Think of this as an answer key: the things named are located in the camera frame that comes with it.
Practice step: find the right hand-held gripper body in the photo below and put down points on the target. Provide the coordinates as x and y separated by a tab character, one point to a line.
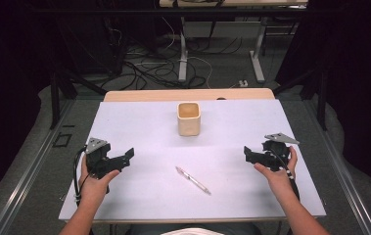
276	150

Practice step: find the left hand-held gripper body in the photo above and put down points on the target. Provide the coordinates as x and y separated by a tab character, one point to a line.
99	156

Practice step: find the silver pen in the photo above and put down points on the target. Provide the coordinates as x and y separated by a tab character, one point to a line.
193	180

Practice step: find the beige square pen holder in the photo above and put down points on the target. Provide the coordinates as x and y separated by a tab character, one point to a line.
189	120

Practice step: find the person's right hand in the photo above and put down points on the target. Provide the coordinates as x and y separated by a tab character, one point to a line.
279	176

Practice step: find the person's left hand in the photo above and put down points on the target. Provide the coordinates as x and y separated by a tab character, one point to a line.
93	187

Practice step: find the white table mat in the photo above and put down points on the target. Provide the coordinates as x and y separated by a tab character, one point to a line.
186	169

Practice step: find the white power plug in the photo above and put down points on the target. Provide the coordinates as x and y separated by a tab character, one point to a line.
243	83

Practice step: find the black metal stand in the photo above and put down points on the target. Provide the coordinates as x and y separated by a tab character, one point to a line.
316	91
62	88

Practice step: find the person's clothing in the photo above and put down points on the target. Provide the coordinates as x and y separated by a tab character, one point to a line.
191	229

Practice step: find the white desk frame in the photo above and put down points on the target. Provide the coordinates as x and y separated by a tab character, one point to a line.
222	42

